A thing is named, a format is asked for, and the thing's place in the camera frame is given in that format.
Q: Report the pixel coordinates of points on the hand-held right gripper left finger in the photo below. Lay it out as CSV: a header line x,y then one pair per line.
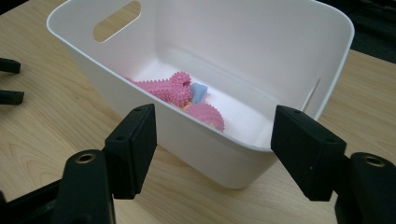
x,y
130,152

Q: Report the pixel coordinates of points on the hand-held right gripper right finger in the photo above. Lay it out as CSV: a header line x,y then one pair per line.
x,y
306,152

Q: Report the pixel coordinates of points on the pink spiky bone toy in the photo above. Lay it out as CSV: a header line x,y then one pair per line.
x,y
168,88

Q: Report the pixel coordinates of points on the white plastic bin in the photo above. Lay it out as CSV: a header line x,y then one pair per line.
x,y
199,40

